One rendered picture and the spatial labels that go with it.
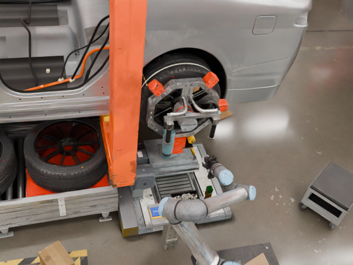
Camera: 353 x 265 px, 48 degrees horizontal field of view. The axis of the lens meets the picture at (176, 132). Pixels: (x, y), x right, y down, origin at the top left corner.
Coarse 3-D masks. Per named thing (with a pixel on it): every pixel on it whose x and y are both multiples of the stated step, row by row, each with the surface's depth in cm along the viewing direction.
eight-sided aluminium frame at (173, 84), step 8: (176, 80) 285; (184, 80) 286; (192, 80) 288; (200, 80) 288; (168, 88) 282; (176, 88) 284; (208, 88) 292; (152, 96) 289; (160, 96) 285; (216, 96) 300; (152, 104) 288; (152, 112) 294; (152, 120) 300; (200, 120) 320; (208, 120) 316; (152, 128) 306; (160, 128) 310; (200, 128) 320; (176, 136) 319; (184, 136) 322
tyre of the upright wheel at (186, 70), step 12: (156, 60) 297; (168, 60) 293; (180, 60) 292; (192, 60) 297; (144, 72) 298; (168, 72) 285; (180, 72) 285; (192, 72) 288; (204, 72) 292; (144, 84) 292; (216, 84) 303; (144, 96) 292; (144, 108) 300; (144, 120) 309
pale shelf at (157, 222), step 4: (152, 204) 287; (156, 204) 287; (148, 208) 284; (148, 212) 284; (208, 216) 287; (152, 220) 277; (156, 220) 278; (160, 220) 278; (164, 220) 278; (152, 224) 275; (156, 224) 276; (160, 224) 277; (164, 224) 278; (168, 224) 280
